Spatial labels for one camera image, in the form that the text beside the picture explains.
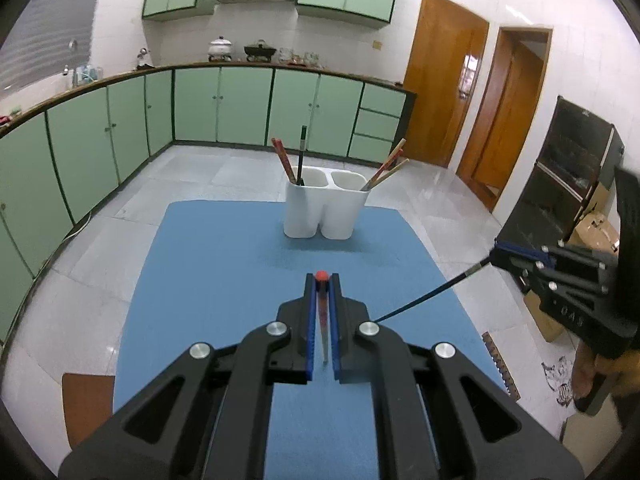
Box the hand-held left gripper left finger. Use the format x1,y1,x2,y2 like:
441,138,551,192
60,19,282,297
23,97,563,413
59,274,318,480

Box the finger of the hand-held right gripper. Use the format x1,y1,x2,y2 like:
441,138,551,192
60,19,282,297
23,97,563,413
494,241,618,272
492,255,608,296

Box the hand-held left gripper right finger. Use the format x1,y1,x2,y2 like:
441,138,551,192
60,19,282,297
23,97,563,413
330,273,583,480

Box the black chopstick with silver band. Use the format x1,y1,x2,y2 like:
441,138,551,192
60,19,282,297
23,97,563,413
296,125,307,187
374,257,497,324

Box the white twin chopstick holder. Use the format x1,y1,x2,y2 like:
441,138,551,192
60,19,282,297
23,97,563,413
283,167,369,240

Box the plain bamboo chopstick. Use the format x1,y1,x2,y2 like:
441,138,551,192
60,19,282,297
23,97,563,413
369,158,410,192
361,138,407,192

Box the person's right hand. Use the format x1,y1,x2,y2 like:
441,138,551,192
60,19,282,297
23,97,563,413
572,342,599,402

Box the small cardboard box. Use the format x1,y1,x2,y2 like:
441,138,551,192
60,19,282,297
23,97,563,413
523,291,567,344

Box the long wooden ruler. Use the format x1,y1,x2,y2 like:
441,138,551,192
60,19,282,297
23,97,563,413
482,331,521,402

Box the black glass cabinet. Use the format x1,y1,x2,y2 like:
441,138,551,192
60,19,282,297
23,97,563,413
492,95,626,296

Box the blue tablecloth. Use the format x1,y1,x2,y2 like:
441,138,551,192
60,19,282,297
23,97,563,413
114,200,521,480

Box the closed wooden door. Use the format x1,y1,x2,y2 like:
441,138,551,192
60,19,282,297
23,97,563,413
402,0,491,168

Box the brown wooden stool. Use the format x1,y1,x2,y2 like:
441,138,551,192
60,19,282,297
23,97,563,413
62,372,116,449

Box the group of glass jars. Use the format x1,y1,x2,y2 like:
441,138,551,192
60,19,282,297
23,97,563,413
277,47,321,66

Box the black wok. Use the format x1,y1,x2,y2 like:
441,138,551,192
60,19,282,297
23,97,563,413
244,39,277,62

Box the white cooking pot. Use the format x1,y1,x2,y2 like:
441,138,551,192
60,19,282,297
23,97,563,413
207,36,234,61

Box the row of green base cabinets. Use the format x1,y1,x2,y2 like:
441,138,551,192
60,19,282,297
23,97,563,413
0,62,418,346

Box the window blinds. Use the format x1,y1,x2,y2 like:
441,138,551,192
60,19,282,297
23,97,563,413
0,0,108,92

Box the wooden door with frame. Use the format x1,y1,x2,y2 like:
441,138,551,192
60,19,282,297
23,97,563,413
456,25,553,211

